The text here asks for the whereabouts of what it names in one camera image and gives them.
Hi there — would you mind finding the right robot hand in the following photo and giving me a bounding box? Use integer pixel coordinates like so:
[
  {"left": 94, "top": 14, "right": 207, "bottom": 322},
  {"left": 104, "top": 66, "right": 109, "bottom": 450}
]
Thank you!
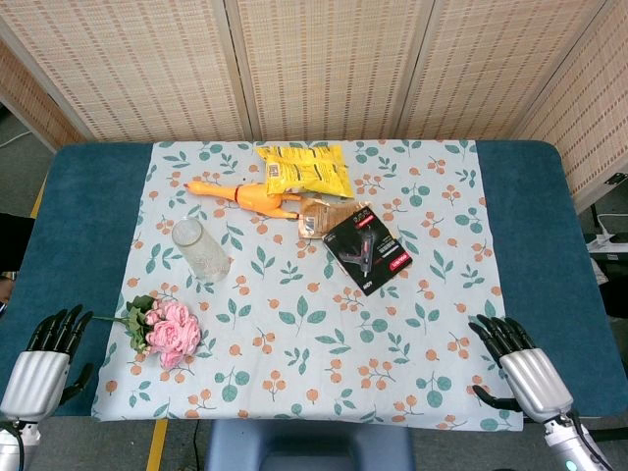
[{"left": 467, "top": 314, "right": 575, "bottom": 425}]

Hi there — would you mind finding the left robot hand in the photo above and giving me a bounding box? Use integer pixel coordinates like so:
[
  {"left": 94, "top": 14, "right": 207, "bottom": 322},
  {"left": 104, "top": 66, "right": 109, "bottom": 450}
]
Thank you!
[{"left": 0, "top": 303, "right": 95, "bottom": 422}]

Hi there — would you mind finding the pink flower bouquet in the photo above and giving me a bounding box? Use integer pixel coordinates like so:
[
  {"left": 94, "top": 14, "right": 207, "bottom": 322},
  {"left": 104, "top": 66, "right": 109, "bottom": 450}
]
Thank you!
[{"left": 91, "top": 294, "right": 203, "bottom": 370}]

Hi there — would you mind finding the transparent glass vase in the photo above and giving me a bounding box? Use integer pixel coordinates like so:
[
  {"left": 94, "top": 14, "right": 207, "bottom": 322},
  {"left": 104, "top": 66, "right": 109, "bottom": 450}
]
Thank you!
[{"left": 171, "top": 218, "right": 232, "bottom": 285}]

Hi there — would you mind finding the white power strip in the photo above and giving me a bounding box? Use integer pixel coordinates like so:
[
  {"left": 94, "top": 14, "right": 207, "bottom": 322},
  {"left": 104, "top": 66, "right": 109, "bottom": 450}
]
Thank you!
[{"left": 587, "top": 234, "right": 628, "bottom": 254}]

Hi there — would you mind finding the black glue gun box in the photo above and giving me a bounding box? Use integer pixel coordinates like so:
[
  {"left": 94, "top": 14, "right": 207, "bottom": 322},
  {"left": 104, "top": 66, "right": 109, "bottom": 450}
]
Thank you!
[{"left": 322, "top": 206, "right": 413, "bottom": 298}]

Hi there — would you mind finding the floral patterned tablecloth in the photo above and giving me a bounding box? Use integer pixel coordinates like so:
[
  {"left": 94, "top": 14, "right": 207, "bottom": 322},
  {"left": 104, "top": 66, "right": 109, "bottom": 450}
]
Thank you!
[{"left": 90, "top": 139, "right": 524, "bottom": 433}]

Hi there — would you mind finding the brown snack packet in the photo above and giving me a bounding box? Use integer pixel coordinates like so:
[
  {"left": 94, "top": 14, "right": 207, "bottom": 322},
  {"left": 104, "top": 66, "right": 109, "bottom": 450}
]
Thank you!
[{"left": 297, "top": 196, "right": 373, "bottom": 240}]

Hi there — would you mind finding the yellow rubber chicken toy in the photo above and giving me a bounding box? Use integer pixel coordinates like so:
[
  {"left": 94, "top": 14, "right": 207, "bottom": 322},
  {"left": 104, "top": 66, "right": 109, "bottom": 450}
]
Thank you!
[{"left": 183, "top": 180, "right": 303, "bottom": 223}]

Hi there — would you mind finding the yellow snack bag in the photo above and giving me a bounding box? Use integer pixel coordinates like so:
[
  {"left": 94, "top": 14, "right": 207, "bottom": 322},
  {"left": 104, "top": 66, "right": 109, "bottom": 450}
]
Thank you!
[{"left": 256, "top": 143, "right": 355, "bottom": 200}]

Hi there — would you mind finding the bamboo folding screen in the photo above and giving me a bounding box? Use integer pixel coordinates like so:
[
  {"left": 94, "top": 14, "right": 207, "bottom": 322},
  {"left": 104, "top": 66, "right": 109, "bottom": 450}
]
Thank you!
[{"left": 0, "top": 0, "right": 628, "bottom": 215}]

